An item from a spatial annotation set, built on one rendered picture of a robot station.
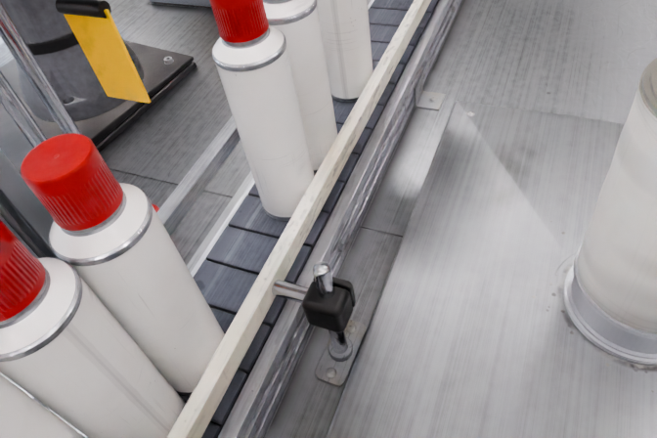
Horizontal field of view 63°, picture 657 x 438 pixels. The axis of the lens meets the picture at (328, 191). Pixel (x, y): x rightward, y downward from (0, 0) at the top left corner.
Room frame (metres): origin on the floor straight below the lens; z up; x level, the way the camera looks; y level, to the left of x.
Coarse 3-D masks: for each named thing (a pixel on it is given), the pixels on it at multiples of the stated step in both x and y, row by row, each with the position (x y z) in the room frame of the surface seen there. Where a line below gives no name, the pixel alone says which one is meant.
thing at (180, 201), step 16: (224, 128) 0.35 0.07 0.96; (224, 144) 0.33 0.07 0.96; (208, 160) 0.31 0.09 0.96; (224, 160) 0.32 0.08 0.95; (192, 176) 0.30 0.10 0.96; (208, 176) 0.30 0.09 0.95; (176, 192) 0.28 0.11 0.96; (192, 192) 0.28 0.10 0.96; (160, 208) 0.27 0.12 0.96; (176, 208) 0.27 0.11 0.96; (176, 224) 0.26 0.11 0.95
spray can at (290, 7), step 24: (264, 0) 0.37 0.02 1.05; (288, 0) 0.37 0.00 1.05; (312, 0) 0.37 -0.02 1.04; (288, 24) 0.36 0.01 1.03; (312, 24) 0.37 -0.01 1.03; (288, 48) 0.36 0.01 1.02; (312, 48) 0.36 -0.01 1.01; (312, 72) 0.36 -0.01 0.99; (312, 96) 0.36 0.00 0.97; (312, 120) 0.36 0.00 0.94; (312, 144) 0.36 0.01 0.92
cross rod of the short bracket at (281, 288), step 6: (276, 282) 0.22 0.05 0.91; (282, 282) 0.22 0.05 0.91; (276, 288) 0.22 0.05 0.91; (282, 288) 0.22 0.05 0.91; (288, 288) 0.22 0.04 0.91; (294, 288) 0.22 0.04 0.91; (300, 288) 0.22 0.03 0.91; (306, 288) 0.21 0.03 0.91; (276, 294) 0.22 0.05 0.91; (282, 294) 0.22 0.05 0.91; (288, 294) 0.21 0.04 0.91; (294, 294) 0.21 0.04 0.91; (300, 294) 0.21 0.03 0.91; (294, 300) 0.21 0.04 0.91; (300, 300) 0.21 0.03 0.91
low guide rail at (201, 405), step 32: (416, 0) 0.58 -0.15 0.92; (384, 64) 0.46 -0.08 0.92; (352, 128) 0.37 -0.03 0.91; (320, 192) 0.30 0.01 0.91; (288, 224) 0.27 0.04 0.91; (288, 256) 0.25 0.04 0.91; (256, 288) 0.22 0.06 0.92; (256, 320) 0.20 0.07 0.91; (224, 352) 0.17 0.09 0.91; (224, 384) 0.16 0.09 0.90; (192, 416) 0.14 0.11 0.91
